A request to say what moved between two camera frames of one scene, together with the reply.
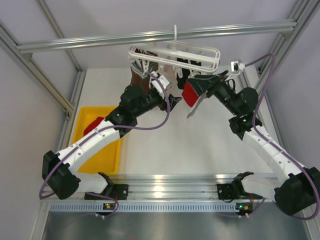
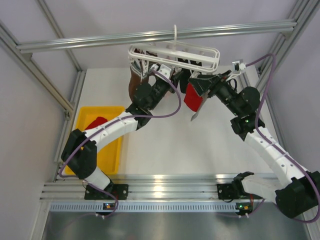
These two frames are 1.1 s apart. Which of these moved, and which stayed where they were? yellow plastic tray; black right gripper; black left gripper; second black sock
Moved: black left gripper
Stayed: second black sock; yellow plastic tray; black right gripper
